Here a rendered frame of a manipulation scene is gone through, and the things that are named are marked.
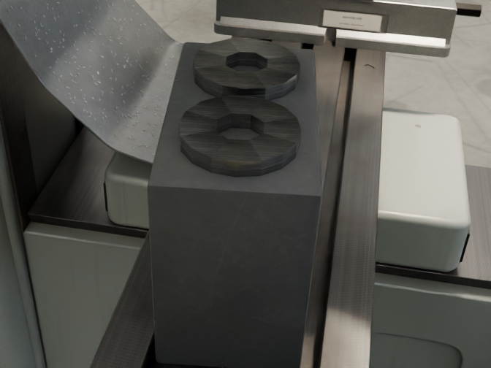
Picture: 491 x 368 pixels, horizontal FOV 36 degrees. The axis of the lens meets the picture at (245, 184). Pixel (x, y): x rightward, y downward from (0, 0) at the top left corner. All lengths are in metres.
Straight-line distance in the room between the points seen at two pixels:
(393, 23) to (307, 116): 0.55
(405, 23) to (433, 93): 1.89
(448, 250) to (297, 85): 0.45
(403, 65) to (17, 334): 2.27
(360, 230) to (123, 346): 0.27
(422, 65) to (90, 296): 2.26
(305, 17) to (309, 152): 0.59
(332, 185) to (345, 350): 0.27
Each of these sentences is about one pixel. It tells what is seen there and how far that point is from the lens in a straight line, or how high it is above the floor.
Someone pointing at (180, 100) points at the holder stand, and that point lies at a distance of 0.60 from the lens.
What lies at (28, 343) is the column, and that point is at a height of 0.50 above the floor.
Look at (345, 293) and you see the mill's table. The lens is 0.71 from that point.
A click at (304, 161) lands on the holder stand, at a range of 0.54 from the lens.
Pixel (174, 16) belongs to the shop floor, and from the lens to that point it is 3.46.
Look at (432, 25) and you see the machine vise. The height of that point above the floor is 0.98.
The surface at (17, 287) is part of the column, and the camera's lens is 1.19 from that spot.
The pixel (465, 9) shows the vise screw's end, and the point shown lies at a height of 0.99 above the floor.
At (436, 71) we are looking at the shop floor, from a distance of 3.17.
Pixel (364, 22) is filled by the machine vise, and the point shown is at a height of 0.98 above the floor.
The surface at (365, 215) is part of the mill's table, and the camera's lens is 0.80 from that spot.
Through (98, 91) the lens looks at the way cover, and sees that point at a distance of 1.02.
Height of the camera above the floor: 1.43
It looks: 37 degrees down
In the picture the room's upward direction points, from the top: 3 degrees clockwise
